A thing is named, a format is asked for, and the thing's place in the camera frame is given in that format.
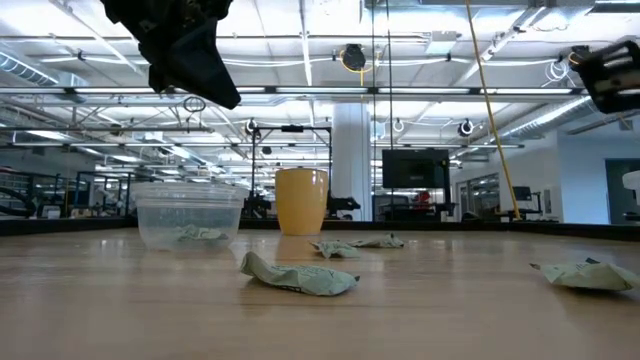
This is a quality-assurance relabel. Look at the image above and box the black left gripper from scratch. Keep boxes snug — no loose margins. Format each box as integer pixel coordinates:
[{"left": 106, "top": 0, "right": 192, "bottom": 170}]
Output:
[{"left": 99, "top": 0, "right": 243, "bottom": 111}]

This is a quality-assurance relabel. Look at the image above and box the clear plastic deli container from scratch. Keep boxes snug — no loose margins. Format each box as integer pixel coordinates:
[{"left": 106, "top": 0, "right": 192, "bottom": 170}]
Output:
[{"left": 131, "top": 181, "right": 250, "bottom": 252}]

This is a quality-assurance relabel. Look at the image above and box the long ceiling light bar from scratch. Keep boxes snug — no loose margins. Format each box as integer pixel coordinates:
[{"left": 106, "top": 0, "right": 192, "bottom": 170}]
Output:
[{"left": 0, "top": 85, "right": 589, "bottom": 97}]

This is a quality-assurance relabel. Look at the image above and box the yellow plastic cup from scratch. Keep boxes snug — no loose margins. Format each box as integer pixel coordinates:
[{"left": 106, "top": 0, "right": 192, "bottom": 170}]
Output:
[{"left": 274, "top": 167, "right": 330, "bottom": 237}]

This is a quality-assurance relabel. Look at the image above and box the white building column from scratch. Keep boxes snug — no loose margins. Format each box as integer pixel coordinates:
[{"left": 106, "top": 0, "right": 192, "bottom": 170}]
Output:
[{"left": 331, "top": 102, "right": 374, "bottom": 222}]

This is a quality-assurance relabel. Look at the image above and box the black monitor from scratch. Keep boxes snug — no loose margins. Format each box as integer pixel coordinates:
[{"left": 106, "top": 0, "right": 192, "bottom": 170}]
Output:
[{"left": 381, "top": 148, "right": 452, "bottom": 191}]

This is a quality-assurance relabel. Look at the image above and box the black cable loop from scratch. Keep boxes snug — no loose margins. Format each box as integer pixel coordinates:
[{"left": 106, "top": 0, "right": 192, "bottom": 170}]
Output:
[{"left": 182, "top": 95, "right": 208, "bottom": 114}]

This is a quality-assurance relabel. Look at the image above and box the black camera frame stand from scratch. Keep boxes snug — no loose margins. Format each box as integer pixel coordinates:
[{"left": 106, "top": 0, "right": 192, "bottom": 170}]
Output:
[{"left": 251, "top": 124, "right": 334, "bottom": 221}]

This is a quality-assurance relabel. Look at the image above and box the yellow hanging cable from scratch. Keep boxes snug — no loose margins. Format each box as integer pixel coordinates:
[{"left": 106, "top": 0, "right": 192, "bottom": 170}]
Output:
[{"left": 464, "top": 0, "right": 522, "bottom": 222}]

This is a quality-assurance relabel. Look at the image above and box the black ceiling cord reel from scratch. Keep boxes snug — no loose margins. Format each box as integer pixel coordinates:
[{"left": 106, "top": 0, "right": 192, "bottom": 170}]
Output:
[{"left": 341, "top": 43, "right": 368, "bottom": 72}]

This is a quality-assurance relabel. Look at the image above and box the black hanging cable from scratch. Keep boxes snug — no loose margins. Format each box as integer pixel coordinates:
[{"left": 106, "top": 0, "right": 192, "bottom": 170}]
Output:
[
  {"left": 384, "top": 0, "right": 395, "bottom": 221},
  {"left": 370, "top": 0, "right": 377, "bottom": 221}
]

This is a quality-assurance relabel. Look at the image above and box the black aluminium table frame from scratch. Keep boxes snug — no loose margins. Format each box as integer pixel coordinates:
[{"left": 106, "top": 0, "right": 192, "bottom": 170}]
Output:
[{"left": 0, "top": 215, "right": 640, "bottom": 244}]

